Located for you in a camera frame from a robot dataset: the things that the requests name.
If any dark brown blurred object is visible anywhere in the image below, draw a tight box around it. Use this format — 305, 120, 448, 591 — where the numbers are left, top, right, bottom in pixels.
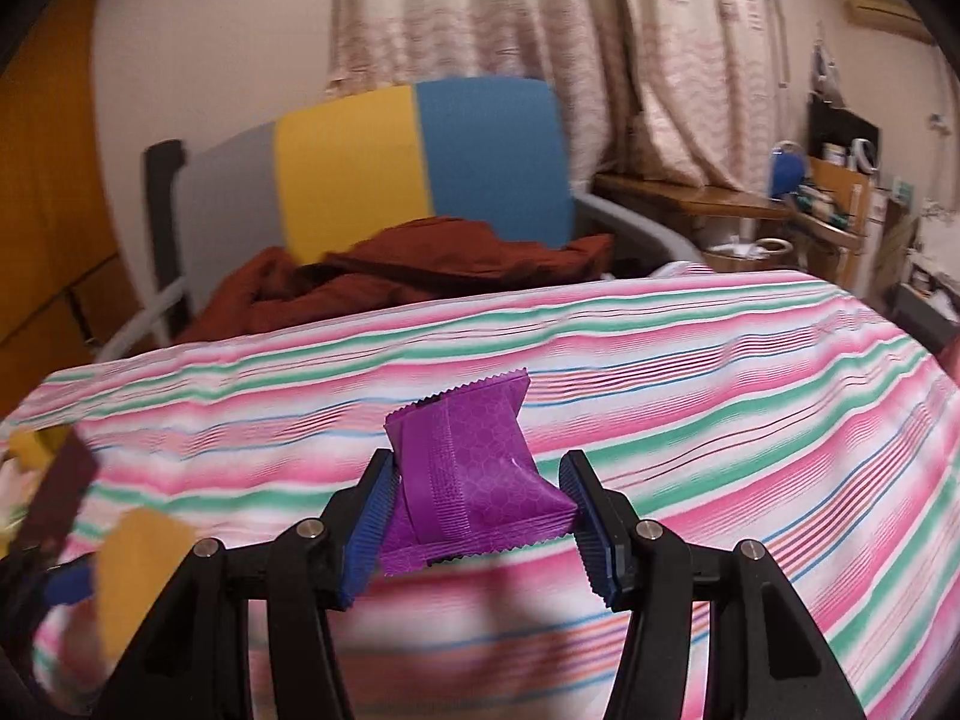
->
11, 431, 102, 552

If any yellow sponge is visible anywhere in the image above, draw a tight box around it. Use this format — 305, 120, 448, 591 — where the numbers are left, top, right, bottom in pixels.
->
7, 427, 57, 473
90, 506, 200, 665

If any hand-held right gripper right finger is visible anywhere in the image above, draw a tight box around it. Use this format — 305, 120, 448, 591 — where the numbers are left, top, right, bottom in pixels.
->
559, 450, 856, 720

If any grey yellow blue chair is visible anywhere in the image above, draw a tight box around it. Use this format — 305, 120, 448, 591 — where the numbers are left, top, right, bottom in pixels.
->
97, 77, 706, 361

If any black monitor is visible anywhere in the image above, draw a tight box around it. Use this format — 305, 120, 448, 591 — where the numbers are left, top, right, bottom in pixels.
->
808, 94, 880, 166

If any purple snack packet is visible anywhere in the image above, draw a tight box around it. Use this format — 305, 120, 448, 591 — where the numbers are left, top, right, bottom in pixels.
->
379, 367, 578, 578

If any rust brown jacket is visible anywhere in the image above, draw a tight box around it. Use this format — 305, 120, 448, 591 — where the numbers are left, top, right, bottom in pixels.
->
176, 216, 616, 346

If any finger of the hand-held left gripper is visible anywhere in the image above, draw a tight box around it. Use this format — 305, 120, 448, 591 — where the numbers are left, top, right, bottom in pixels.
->
41, 562, 98, 608

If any pink green striped bedsheet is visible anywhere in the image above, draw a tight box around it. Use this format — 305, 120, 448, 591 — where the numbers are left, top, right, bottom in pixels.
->
0, 261, 960, 720

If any wooden desk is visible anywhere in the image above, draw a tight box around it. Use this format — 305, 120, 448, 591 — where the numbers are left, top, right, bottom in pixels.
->
592, 172, 796, 241

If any beige air conditioner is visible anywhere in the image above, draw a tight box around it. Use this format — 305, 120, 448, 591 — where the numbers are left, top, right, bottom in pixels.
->
846, 0, 938, 38

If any light wooden cabinet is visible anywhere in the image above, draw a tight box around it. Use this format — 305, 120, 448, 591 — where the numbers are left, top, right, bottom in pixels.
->
795, 157, 923, 293

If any black rolled mat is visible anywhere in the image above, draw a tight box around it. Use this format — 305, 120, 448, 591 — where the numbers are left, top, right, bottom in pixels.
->
145, 139, 190, 346

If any woven basket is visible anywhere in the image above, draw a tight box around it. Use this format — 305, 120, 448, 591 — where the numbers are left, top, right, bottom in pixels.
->
705, 236, 794, 275

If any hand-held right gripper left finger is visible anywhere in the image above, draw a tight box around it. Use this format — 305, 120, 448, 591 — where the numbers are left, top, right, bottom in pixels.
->
97, 448, 398, 720

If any wooden wardrobe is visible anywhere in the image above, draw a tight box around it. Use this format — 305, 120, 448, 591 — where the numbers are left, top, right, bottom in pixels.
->
0, 0, 143, 421

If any beige patterned curtain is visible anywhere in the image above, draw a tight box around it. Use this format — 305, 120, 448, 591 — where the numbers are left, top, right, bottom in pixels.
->
326, 0, 781, 192

